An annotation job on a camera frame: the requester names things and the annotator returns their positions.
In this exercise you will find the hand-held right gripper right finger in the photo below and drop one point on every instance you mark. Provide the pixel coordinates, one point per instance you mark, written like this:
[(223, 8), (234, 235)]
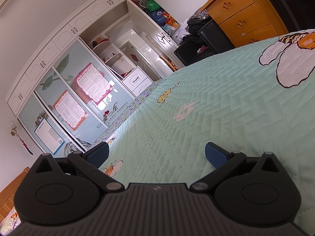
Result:
[(216, 154)]

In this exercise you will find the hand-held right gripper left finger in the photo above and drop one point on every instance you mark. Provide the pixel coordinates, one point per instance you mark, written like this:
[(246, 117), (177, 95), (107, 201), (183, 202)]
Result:
[(98, 154)]

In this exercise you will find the pile of dark clothes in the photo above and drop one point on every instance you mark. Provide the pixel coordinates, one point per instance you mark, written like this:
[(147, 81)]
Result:
[(194, 25)]

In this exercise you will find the purple floral bed sheet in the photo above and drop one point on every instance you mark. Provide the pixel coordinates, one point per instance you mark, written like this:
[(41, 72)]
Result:
[(137, 105)]

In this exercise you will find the green quilted bee bedspread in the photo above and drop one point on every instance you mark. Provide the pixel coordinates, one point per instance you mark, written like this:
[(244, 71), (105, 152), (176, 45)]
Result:
[(196, 91)]

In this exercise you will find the red hanging ornament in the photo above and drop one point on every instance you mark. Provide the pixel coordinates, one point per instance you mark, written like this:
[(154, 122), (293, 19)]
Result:
[(25, 146)]

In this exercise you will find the white drawer unit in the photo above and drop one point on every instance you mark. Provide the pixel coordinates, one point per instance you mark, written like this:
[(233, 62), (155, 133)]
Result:
[(137, 78)]

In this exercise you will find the wooden headboard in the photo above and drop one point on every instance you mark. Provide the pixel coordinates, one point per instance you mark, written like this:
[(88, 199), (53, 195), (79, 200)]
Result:
[(12, 189)]

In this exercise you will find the wooden chair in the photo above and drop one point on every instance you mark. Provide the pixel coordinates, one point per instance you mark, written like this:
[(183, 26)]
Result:
[(169, 64)]

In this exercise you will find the black leather stool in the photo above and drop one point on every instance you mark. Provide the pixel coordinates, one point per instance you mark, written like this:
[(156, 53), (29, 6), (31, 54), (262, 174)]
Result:
[(189, 52), (214, 34)]

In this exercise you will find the floral pillow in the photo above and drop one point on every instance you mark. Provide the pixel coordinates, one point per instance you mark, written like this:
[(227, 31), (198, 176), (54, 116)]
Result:
[(12, 220)]

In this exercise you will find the white wardrobe with sliding doors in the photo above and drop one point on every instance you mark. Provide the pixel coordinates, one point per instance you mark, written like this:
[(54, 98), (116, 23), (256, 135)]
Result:
[(61, 34)]

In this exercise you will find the wooden desk with drawers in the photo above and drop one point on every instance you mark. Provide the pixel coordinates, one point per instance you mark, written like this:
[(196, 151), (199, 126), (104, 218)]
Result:
[(236, 9)]

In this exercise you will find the dark blue bag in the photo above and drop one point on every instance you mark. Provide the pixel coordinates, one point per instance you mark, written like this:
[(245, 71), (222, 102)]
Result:
[(155, 17)]

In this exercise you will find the green bag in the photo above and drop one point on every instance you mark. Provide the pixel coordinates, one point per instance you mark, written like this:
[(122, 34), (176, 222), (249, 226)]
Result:
[(153, 4)]

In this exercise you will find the dark luggage case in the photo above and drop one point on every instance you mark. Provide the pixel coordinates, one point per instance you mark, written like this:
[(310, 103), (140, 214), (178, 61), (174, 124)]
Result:
[(290, 7)]

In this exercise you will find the orange bordered wall poster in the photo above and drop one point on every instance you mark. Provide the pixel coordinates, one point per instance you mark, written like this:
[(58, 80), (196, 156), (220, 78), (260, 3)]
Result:
[(70, 110)]

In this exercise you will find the blue bordered wall poster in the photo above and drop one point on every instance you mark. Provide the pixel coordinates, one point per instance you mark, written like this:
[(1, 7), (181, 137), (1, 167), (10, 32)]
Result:
[(49, 135)]

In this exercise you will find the pink bordered wall poster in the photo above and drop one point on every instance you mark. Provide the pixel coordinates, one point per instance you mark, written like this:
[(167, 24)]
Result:
[(92, 83)]

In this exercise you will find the glass wall lamp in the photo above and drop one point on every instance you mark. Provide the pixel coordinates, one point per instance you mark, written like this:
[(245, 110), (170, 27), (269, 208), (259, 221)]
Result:
[(13, 127)]

